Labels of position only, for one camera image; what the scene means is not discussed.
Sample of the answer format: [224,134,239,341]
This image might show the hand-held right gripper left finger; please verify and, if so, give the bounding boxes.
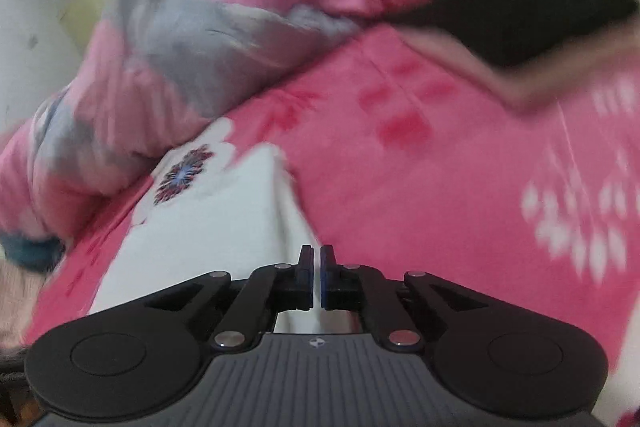
[145,245,315,353]

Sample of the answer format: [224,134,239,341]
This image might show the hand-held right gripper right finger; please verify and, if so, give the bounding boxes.
[320,245,488,353]

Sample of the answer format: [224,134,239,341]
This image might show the white sweatshirt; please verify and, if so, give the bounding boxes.
[90,142,366,335]

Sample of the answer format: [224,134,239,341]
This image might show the pink floral fleece blanket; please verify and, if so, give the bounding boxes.
[25,27,640,378]

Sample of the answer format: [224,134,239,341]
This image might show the pink grey floral duvet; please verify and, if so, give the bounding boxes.
[0,0,481,243]

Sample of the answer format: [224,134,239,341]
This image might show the teal striped pillow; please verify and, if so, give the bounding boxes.
[0,232,67,274]

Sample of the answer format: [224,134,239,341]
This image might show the beige knitted cloth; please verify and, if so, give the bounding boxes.
[0,262,51,348]

